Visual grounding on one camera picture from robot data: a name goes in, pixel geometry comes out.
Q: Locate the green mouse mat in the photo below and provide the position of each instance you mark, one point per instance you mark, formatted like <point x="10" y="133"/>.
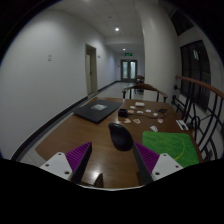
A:
<point x="178" y="145"/>

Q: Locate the black metal railing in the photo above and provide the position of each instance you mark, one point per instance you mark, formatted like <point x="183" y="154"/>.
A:
<point x="206" y="126"/>

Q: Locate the wooden stair handrail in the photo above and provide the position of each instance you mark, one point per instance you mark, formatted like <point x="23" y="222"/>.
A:
<point x="202" y="84"/>

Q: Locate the double glass door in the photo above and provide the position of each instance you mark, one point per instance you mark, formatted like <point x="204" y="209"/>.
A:
<point x="128" y="70"/>

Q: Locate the small red white card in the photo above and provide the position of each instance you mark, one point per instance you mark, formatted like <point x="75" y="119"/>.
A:
<point x="137" y="121"/>

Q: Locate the wooden chair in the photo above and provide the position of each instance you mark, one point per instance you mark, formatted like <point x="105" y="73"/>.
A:
<point x="144" y="87"/>

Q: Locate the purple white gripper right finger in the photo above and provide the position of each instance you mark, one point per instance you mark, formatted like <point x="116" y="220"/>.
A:
<point x="153" y="166"/>

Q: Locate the dark window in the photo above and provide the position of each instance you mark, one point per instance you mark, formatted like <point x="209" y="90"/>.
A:
<point x="196" y="65"/>

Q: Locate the white paper at edge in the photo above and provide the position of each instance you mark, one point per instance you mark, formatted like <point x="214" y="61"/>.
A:
<point x="182" y="125"/>

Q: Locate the black computer mouse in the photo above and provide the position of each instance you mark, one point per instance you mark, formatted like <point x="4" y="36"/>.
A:
<point x="120" y="136"/>

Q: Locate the small black box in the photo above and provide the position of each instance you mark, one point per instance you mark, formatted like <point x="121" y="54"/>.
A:
<point x="122" y="113"/>

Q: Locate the side doorway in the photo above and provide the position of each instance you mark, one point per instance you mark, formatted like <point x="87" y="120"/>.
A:
<point x="91" y="69"/>

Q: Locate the white card near mat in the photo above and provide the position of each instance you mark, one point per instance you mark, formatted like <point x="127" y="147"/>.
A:
<point x="154" y="128"/>

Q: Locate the large black flat board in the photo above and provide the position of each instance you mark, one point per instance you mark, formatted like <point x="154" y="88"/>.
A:
<point x="97" y="111"/>

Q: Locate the green exit sign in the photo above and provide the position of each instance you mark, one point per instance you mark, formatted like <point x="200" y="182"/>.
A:
<point x="128" y="54"/>

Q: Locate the white small box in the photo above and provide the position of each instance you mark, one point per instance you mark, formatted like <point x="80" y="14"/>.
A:
<point x="139" y="104"/>

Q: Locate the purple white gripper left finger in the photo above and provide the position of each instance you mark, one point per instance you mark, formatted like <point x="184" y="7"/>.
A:
<point x="71" y="165"/>

